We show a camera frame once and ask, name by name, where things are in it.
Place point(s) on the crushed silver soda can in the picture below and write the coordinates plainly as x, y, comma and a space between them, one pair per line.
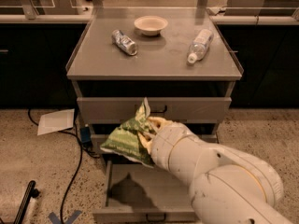
124, 42

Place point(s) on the black stand leg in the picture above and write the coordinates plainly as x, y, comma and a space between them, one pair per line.
30, 193

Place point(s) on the grey bottom drawer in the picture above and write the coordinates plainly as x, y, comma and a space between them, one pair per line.
138, 194

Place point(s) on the grey top drawer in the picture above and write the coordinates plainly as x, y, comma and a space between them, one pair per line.
108, 110

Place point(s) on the clear plastic water bottle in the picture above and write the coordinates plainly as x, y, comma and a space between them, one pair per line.
199, 46

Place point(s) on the white paper sheet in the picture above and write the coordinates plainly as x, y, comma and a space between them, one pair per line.
56, 121

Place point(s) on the white ceramic bowl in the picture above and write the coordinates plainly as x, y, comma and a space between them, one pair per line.
150, 25

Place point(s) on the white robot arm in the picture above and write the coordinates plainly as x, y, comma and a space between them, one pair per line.
226, 185

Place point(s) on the grey drawer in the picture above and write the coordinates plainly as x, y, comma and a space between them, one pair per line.
138, 194
108, 110
99, 139

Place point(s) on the dark background counter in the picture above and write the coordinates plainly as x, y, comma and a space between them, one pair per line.
33, 59

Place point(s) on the grey drawer cabinet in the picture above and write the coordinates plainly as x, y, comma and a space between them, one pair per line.
159, 69

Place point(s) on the green jalapeno chip bag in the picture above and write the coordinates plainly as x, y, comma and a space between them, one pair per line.
124, 140

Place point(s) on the blue power adapter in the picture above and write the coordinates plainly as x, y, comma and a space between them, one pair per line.
85, 135

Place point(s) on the grey middle drawer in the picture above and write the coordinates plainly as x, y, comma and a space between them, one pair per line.
99, 139

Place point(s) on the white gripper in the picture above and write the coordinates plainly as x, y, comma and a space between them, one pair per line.
163, 147

